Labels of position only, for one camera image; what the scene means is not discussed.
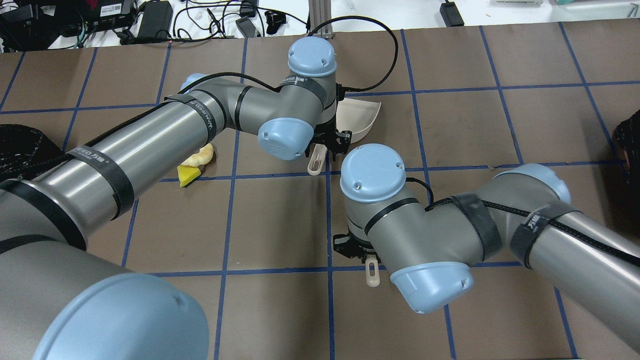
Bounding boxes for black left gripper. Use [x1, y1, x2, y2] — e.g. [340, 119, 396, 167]
[305, 129, 353, 162]

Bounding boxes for black adapter top right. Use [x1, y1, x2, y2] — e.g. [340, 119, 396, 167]
[439, 0, 466, 28]

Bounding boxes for beige plastic dustpan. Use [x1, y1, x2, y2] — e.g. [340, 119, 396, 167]
[307, 98, 382, 176]

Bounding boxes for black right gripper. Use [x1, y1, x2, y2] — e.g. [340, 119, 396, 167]
[333, 233, 382, 264]

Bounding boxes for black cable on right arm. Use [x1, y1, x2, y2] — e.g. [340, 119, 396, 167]
[406, 177, 640, 266]

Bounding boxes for black power adapter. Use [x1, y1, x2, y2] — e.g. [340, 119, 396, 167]
[136, 0, 173, 44]

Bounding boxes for pale curved peel trash piece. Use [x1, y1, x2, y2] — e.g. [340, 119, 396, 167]
[180, 143, 216, 167]

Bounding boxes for yellow wedge trash piece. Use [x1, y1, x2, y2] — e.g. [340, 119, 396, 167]
[176, 165, 202, 188]

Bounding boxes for black device with label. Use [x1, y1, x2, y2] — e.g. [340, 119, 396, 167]
[78, 0, 138, 31]

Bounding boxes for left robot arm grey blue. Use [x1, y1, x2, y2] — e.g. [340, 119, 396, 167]
[1, 36, 338, 360]

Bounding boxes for beige hand brush black bristles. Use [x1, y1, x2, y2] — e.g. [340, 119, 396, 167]
[365, 254, 380, 289]

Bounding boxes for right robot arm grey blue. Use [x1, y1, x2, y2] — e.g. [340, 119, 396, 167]
[333, 143, 640, 351]

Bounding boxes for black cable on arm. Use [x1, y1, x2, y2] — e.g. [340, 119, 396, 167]
[170, 16, 399, 108]
[406, 177, 640, 266]

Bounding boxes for black trash bin right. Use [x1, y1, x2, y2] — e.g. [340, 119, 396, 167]
[614, 110, 640, 187]

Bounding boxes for aluminium frame post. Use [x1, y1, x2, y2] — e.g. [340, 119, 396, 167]
[307, 0, 334, 40]

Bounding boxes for black lined trash bin left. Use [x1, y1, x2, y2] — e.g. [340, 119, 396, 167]
[0, 124, 66, 182]

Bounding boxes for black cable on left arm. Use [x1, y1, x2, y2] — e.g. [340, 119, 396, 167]
[170, 16, 399, 108]

